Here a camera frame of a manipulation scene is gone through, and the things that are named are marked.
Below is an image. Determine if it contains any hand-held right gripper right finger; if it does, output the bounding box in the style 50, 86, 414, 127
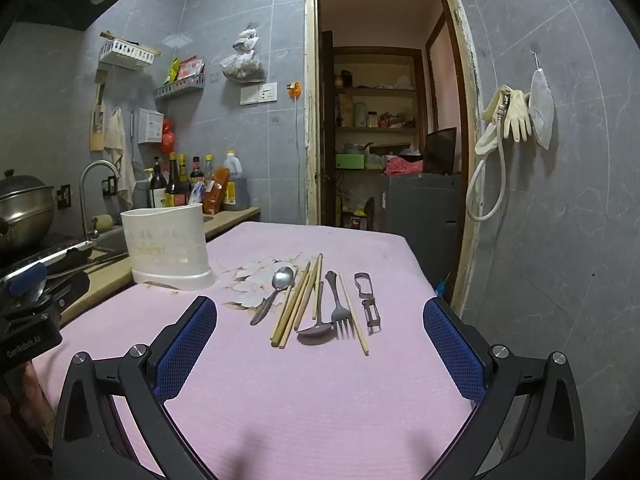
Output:
422, 296, 587, 480

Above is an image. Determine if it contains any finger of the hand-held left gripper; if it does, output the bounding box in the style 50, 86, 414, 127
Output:
5, 249, 92, 311

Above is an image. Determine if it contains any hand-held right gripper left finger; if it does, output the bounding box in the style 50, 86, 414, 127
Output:
51, 296, 226, 480

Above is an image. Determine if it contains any metal peeler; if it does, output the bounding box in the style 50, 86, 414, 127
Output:
354, 272, 382, 333

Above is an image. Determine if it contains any white plastic utensil holder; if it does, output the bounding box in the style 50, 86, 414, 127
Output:
120, 203, 215, 292

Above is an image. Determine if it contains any steel fork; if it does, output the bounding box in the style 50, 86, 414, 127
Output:
325, 270, 355, 339

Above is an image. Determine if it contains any steel spoon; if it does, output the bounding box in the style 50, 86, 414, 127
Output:
296, 281, 335, 345
249, 266, 296, 326

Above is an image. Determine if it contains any person's left hand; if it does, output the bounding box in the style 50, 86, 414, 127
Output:
21, 360, 55, 428

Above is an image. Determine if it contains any black gas stove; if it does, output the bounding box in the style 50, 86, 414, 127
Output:
0, 232, 101, 273

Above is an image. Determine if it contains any steel cooking pot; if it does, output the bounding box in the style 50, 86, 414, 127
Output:
0, 170, 56, 256

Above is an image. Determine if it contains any steel sink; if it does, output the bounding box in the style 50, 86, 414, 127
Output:
92, 227, 131, 261

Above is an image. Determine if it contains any steel faucet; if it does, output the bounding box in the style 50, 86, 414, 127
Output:
80, 160, 122, 241

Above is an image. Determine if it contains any grey cabinet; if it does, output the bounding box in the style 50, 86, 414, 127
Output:
382, 172, 463, 286

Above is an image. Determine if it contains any pink floral tablecloth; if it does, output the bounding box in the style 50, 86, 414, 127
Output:
30, 221, 506, 480

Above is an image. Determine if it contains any black pump bottle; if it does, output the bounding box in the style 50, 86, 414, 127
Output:
149, 156, 169, 209

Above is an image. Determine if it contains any orange snack packet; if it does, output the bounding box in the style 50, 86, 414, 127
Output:
202, 167, 232, 215

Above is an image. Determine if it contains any wooden knife rack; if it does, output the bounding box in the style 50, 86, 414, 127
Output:
90, 69, 108, 152

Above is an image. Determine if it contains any dark soy sauce bottle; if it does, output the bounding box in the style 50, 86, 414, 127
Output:
166, 152, 188, 207

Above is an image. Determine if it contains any dark oil jug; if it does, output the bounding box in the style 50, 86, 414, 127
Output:
221, 150, 251, 212

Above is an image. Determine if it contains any hanging beige towel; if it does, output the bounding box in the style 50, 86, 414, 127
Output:
104, 106, 136, 196

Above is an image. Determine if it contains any yellow label sauce bottle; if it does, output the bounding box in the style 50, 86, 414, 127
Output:
177, 154, 193, 196

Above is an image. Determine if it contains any red cloth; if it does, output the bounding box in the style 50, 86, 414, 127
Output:
384, 156, 425, 177

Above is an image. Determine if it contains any black monitor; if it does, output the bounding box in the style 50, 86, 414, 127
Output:
422, 127, 458, 176

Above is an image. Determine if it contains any yellow rubber glove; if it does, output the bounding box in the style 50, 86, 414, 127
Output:
502, 89, 533, 142
474, 86, 511, 157

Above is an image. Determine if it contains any white mesh bag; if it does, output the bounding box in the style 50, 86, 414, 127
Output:
528, 67, 556, 151

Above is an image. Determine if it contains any wooden rolling pin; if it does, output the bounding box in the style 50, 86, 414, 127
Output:
100, 31, 162, 57

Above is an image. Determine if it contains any red snack packet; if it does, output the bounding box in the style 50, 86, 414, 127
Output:
175, 56, 205, 81

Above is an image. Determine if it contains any wooden shelf cabinet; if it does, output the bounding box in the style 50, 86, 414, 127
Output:
330, 46, 428, 231

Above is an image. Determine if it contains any hanging clear plastic bag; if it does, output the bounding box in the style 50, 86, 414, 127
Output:
221, 25, 266, 82

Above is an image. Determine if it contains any white shower hose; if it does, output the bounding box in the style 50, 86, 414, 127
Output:
465, 92, 513, 222

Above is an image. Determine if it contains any white wall box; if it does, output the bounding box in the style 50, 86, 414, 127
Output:
137, 108, 165, 143

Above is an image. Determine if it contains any white power cable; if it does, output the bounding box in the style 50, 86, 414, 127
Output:
294, 99, 305, 226

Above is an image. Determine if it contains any grey wall shelf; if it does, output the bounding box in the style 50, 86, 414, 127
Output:
153, 74, 207, 101

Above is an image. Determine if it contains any white wall basket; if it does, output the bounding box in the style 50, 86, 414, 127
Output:
98, 39, 156, 71

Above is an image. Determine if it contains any wooden door frame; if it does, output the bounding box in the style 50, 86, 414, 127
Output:
305, 0, 483, 321

